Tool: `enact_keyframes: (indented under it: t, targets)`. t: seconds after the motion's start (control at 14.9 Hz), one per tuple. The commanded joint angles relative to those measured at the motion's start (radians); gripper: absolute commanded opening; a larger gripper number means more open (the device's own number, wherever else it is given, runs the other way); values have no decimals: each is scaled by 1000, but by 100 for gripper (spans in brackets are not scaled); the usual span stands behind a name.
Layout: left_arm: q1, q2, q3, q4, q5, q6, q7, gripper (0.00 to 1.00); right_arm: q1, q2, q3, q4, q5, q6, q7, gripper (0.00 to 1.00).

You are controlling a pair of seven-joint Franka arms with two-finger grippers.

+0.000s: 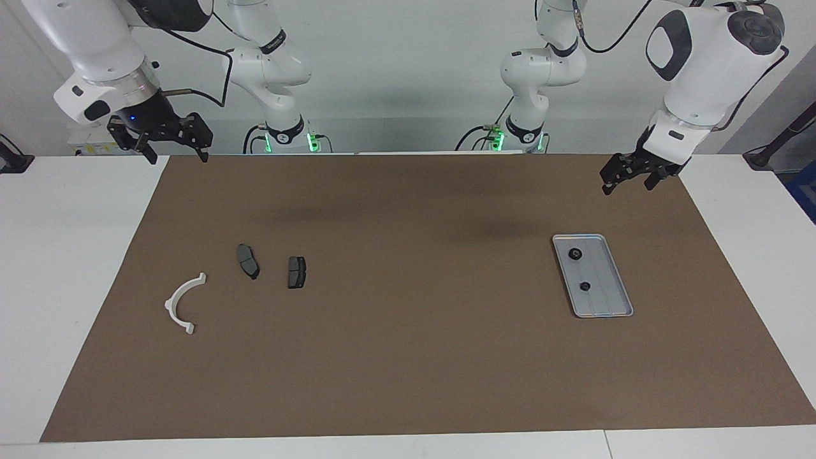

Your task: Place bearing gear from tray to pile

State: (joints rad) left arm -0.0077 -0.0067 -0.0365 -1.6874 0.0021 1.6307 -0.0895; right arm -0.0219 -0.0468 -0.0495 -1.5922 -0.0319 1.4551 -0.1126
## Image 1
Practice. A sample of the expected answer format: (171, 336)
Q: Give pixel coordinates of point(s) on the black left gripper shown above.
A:
(642, 156)

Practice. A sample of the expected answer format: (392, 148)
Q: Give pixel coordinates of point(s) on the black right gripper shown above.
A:
(150, 118)

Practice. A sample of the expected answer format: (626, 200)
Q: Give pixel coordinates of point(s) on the large black bearing gear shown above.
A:
(575, 254)

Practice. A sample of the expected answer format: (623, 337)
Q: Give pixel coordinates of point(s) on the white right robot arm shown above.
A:
(95, 38)

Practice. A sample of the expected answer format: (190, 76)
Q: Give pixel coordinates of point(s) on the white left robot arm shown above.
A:
(701, 70)

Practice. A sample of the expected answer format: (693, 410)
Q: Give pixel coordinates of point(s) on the silver metal tray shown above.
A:
(602, 303)

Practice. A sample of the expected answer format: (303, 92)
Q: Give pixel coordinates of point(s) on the white box with yellow label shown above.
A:
(89, 148)

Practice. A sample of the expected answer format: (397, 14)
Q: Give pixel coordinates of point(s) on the black angled stand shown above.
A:
(762, 156)

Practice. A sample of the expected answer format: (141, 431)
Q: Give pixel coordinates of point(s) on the long curved grey brake pad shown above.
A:
(247, 260)

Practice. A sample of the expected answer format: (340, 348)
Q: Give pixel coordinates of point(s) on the blue crate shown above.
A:
(804, 191)

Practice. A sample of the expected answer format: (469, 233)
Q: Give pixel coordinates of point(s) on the short rectangular grey brake pad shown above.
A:
(296, 272)

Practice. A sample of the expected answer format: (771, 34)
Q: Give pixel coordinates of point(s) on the brown table mat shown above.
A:
(408, 350)

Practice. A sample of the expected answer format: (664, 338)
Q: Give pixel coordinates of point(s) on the black table clamp mount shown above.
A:
(13, 162)

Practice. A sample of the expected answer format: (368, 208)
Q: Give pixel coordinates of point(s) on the white semicircular plastic bracket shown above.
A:
(171, 306)

